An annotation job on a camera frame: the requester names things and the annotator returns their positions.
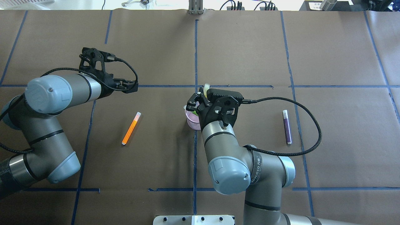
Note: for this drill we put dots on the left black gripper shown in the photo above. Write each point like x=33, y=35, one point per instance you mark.
x=107, y=84

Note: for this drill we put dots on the yellow highlighter pen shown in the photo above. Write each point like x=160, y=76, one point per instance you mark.
x=206, y=88

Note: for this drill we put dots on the aluminium frame post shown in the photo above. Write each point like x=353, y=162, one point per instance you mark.
x=195, y=7

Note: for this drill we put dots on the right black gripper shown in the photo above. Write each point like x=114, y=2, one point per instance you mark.
x=205, y=116

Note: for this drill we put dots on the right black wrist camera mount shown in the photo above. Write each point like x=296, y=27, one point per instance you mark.
x=223, y=106

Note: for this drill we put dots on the orange highlighter pen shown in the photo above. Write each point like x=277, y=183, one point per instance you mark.
x=131, y=129

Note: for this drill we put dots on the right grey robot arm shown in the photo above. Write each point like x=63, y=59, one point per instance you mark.
x=233, y=168

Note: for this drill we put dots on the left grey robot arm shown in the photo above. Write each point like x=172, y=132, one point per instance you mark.
x=35, y=112

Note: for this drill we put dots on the purple highlighter pen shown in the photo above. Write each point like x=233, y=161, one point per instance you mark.
x=287, y=127

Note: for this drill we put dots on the pink mesh pen holder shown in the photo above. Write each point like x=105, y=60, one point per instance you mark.
x=192, y=120

